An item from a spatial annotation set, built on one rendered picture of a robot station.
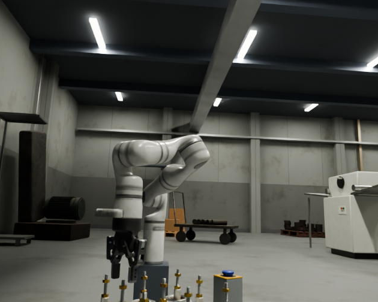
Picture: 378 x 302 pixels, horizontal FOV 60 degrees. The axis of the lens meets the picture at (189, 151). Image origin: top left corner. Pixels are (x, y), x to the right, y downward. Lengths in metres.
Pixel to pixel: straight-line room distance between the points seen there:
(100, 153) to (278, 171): 5.93
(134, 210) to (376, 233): 4.55
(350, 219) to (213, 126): 7.12
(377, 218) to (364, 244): 0.40
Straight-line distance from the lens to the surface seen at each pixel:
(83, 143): 11.26
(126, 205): 0.85
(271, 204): 11.34
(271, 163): 11.49
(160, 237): 1.47
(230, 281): 1.15
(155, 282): 1.46
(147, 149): 0.87
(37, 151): 6.70
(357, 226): 5.05
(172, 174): 1.23
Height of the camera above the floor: 0.51
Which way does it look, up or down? 11 degrees up
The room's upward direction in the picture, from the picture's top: 2 degrees clockwise
